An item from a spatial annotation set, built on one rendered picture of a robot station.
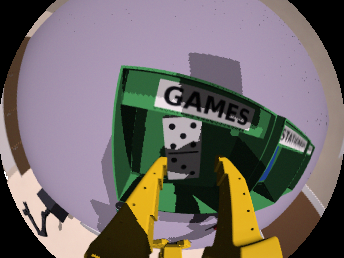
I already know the white domino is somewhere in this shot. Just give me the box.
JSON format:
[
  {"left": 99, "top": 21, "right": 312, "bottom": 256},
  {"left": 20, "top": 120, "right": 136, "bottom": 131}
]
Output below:
[{"left": 162, "top": 116, "right": 202, "bottom": 180}]

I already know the green battery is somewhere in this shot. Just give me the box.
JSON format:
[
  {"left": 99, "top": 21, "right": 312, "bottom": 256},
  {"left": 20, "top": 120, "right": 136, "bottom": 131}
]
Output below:
[{"left": 115, "top": 202, "right": 124, "bottom": 212}]

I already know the green bin rack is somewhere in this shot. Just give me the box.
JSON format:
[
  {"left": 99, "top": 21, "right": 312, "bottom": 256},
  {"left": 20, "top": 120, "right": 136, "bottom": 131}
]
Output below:
[{"left": 112, "top": 65, "right": 315, "bottom": 214}]

